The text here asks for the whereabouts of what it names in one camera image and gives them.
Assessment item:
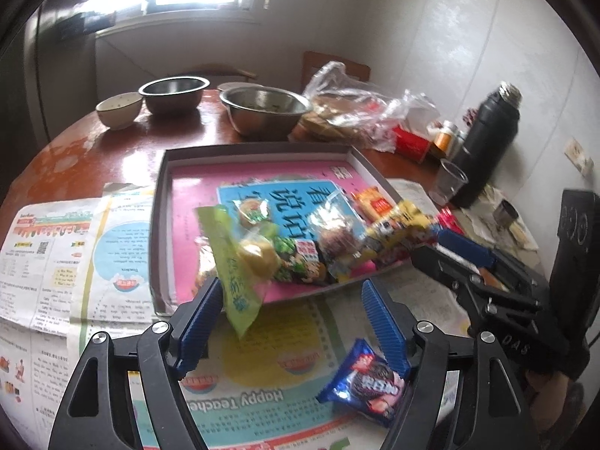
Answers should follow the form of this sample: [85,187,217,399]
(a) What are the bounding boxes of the clear plastic cup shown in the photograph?
[430,159,468,206]

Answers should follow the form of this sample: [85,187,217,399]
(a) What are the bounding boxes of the small ceramic bowl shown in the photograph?
[96,94,143,131]

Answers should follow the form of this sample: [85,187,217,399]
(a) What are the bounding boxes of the newspaper with blue circle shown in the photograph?
[70,182,161,330]

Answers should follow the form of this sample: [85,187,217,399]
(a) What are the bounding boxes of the blue cookie packet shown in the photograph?
[316,337,413,429]

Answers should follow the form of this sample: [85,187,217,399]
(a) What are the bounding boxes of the wooden chair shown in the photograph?
[302,51,371,87]

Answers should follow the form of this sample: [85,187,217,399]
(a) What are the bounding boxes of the brown cake clear packet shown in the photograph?
[312,191,378,284]

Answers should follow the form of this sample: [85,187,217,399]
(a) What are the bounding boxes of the pink book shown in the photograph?
[168,159,380,296]

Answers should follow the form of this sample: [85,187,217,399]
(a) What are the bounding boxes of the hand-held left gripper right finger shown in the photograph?
[362,279,540,450]

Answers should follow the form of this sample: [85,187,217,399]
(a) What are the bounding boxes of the clear plastic bag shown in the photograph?
[295,61,441,153]

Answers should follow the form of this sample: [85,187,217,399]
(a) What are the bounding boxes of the red tissue box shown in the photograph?
[394,126,434,165]

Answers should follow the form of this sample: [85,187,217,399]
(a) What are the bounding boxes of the orange snack packet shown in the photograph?
[351,186,398,222]

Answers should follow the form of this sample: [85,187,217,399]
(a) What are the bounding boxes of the dark refrigerator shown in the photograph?
[0,0,99,151]

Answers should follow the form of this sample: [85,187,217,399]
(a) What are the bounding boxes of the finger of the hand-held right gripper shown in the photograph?
[411,245,542,326]
[437,229,545,294]

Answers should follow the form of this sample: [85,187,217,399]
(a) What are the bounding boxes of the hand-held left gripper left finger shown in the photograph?
[47,277,224,450]

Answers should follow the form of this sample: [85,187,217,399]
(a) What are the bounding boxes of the small steel cup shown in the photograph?
[493,201,520,230]

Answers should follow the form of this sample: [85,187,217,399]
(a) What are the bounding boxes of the steel bowl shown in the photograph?
[219,87,312,140]
[138,77,210,116]

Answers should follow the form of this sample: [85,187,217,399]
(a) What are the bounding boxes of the round cake green-label packet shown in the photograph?
[233,196,275,230]

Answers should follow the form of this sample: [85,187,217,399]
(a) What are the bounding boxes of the grey cardboard box tray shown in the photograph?
[150,143,404,317]

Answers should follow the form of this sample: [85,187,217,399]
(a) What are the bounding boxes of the wall socket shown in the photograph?
[565,138,594,174]

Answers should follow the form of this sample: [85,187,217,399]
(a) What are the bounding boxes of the crumpled white paper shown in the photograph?
[469,185,540,250]

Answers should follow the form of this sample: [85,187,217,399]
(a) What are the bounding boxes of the dark green pea packet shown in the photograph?
[272,235,326,286]

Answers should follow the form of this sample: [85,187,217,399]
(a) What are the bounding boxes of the person's right hand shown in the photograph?
[525,370,570,432]

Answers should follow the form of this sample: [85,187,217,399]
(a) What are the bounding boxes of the newspaper with red banner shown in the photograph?
[0,199,105,335]

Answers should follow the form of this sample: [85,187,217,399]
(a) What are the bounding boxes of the yellow panda snack packet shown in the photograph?
[364,199,434,247]

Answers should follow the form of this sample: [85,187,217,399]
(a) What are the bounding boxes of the black thermos bottle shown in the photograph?
[452,81,523,209]

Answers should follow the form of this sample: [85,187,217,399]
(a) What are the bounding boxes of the light green cake packet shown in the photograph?
[195,204,277,339]

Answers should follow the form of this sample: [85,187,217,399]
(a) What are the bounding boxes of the red panda snack packet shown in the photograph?
[375,208,465,266]

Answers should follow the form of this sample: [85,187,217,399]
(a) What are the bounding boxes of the orange medicine bottle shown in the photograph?
[433,121,459,158]

